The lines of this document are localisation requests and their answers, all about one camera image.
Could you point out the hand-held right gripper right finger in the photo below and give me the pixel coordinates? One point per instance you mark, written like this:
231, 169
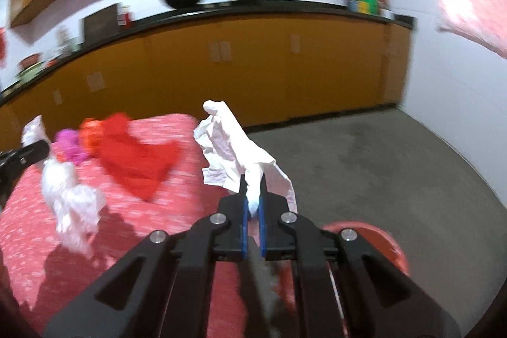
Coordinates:
262, 235

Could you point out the orange plastic bag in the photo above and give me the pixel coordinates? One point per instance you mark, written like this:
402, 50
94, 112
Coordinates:
89, 136

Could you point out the red basin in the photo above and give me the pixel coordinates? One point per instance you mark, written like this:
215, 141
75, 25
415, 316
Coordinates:
31, 61

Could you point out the hanging red plastic bag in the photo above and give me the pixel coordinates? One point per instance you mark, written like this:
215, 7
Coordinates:
3, 45

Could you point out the wooden lower cabinets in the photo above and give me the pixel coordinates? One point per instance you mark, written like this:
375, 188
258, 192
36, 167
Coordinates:
257, 64

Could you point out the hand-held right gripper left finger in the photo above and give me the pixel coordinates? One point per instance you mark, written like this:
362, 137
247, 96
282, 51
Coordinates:
244, 231

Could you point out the table with floral tablecloth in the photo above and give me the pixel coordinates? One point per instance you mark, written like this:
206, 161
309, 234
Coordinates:
130, 235

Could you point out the black kitchen countertop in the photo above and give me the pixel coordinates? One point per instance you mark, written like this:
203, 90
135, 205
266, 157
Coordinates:
257, 8

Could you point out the green basin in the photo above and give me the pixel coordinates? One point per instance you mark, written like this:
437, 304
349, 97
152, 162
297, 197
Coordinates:
29, 74

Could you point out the clear bag with contents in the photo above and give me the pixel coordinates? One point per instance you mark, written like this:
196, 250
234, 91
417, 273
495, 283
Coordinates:
65, 39

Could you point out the pink cloth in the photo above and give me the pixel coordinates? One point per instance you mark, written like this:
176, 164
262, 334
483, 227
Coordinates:
70, 146

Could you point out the red bottle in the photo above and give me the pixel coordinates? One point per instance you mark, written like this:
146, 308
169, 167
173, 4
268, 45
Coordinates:
126, 18

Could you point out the red plastic bin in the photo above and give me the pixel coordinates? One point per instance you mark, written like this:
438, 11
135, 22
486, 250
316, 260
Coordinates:
380, 243

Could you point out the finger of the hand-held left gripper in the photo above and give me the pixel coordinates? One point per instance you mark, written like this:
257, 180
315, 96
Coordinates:
8, 183
27, 154

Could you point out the white paper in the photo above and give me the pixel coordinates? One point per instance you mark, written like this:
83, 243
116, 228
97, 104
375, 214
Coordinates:
233, 152

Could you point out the dark cutting board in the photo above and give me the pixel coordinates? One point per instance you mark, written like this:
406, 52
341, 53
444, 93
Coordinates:
101, 23

